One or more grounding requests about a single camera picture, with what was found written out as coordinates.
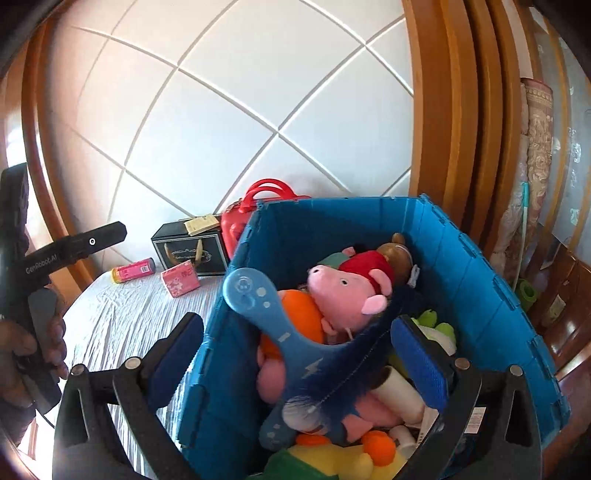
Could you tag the wooden chair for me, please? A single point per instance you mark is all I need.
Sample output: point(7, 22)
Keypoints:
point(561, 312)

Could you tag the person's left hand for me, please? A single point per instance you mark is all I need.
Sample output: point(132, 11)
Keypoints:
point(17, 341)

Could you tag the yellow packet on box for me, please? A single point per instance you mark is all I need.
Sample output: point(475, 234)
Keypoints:
point(201, 224)

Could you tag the teal mop handle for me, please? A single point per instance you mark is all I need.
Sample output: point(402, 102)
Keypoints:
point(524, 228)

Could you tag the pink tissue pack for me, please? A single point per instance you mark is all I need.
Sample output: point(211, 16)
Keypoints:
point(180, 279)

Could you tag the blue bristle brush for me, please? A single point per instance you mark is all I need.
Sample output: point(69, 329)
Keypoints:
point(333, 400)

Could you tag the white roll tube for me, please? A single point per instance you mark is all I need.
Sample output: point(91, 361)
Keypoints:
point(394, 391)

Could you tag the pink pig plush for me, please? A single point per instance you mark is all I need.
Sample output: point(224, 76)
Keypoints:
point(352, 295)

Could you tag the orange plush toy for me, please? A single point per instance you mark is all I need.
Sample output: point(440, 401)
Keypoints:
point(303, 313)

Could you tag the green frog plush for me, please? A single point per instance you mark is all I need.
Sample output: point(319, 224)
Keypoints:
point(440, 332)

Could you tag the brown bear plush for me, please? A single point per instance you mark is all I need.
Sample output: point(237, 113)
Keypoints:
point(399, 257)

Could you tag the blue plastic storage crate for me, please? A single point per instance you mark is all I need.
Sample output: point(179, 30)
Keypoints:
point(219, 427)

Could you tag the blue toy paddle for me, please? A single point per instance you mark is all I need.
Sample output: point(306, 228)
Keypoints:
point(251, 294)

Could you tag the red bear suitcase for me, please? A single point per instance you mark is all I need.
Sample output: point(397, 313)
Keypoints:
point(235, 218)

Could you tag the black gift box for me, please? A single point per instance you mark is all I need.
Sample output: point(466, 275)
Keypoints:
point(206, 251)

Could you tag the white striped bed sheet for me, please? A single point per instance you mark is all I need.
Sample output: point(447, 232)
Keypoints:
point(109, 323)

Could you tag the pink yellow tube box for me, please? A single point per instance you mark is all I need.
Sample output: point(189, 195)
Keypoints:
point(134, 271)

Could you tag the yellow duck plush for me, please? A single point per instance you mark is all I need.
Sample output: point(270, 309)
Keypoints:
point(376, 456)

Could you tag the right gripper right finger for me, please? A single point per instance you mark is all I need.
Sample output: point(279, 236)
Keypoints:
point(486, 426)

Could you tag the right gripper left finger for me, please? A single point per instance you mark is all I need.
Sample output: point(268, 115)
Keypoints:
point(86, 442)

